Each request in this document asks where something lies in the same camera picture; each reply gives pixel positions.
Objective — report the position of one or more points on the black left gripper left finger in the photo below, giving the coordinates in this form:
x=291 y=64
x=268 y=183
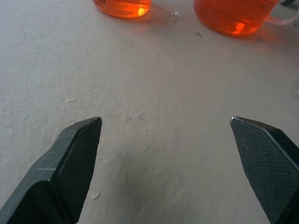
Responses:
x=58 y=182

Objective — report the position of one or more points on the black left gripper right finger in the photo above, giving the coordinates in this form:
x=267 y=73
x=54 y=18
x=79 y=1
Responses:
x=268 y=168

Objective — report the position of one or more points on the handled glass mug orange liquid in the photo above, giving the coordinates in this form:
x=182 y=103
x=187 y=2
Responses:
x=233 y=16

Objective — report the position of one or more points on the glass beaker with orange liquid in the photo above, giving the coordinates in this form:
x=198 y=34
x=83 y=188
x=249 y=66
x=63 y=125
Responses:
x=127 y=8

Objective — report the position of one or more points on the dark object at table edge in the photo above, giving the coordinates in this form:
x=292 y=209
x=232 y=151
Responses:
x=289 y=2

